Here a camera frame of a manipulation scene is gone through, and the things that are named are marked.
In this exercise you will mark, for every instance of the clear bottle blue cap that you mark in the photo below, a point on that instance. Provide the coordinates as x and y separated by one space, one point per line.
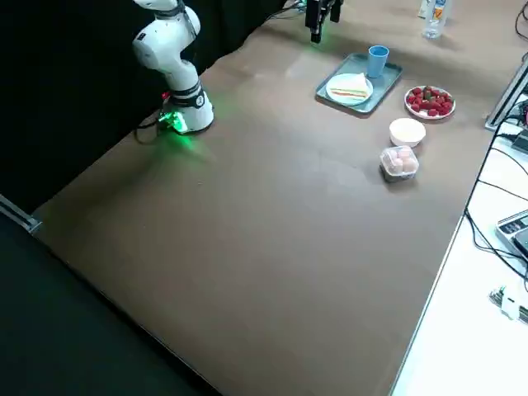
435 20

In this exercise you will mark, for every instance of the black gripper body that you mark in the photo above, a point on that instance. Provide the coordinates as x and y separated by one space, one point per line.
317 10

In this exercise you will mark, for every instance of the pale round bowl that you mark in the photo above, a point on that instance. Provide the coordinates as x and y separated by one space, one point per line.
407 131

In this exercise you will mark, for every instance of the pale blue round plate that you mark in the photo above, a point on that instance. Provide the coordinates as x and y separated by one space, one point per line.
336 99

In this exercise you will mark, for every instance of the grey device with buttons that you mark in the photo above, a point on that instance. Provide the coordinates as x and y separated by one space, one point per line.
511 231

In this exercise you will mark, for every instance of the aluminium frame post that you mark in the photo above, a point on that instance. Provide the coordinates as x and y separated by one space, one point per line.
505 99

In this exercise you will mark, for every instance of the hex key set white holder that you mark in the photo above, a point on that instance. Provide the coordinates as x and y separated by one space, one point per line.
497 299

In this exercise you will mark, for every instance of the white strawberry plate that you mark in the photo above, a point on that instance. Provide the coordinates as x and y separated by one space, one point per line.
412 110

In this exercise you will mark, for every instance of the grey rectangular tray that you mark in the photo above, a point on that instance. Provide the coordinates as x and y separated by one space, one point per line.
385 84

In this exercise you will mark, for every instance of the blue cup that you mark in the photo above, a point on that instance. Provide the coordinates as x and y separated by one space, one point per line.
377 62

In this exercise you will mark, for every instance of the triangular sandwich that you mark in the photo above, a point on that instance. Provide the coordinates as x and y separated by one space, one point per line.
350 88

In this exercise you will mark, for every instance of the black flat box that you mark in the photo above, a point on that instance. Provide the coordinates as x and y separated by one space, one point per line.
520 142

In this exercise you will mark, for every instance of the clear plastic egg box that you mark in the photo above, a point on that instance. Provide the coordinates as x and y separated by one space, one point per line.
399 175

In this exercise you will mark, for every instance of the pale egg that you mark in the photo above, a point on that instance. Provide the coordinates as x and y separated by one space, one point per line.
409 165
407 153

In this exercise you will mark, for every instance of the red strawberries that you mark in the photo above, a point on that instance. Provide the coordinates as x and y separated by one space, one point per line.
431 101

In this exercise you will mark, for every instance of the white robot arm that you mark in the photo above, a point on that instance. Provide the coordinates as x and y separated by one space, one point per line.
173 66

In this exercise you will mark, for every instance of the black curtain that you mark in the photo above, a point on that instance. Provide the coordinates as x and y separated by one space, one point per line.
62 82

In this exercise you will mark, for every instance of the aluminium frame bar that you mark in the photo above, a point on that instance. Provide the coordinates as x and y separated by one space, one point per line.
24 218

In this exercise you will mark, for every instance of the white desk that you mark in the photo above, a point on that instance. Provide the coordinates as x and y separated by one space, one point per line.
466 350

